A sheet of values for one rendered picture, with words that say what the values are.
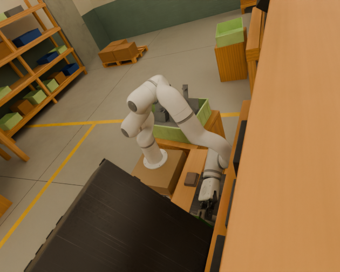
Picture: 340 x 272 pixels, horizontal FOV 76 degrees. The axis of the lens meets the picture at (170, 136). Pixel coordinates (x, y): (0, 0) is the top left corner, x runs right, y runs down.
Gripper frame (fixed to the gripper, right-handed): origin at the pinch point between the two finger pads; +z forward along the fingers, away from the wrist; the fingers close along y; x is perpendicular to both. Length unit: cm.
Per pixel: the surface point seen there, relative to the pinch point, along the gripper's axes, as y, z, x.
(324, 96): 78, 3, -33
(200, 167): -43, -36, 13
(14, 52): -392, -270, -324
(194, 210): -34.1, -5.8, 10.2
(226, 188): 36.5, -2.0, -14.5
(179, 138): -74, -66, 3
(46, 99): -471, -225, -245
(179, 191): -45.6, -16.1, 2.7
